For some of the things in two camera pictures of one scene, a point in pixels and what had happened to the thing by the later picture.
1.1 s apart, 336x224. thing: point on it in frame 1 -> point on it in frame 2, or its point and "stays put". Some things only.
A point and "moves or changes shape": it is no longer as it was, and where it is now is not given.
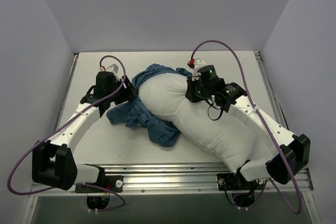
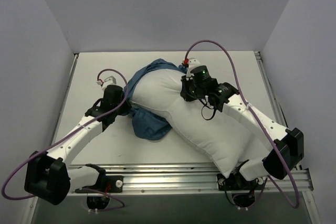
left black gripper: x=128 y=87 -> x=124 y=107
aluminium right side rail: x=273 y=91 stays put
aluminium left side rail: x=59 y=116 stays put
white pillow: x=231 y=138 moves or changes shape
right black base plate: x=232 y=181 stays put
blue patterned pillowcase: x=134 y=112 moves or changes shape
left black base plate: x=114 y=183 stays put
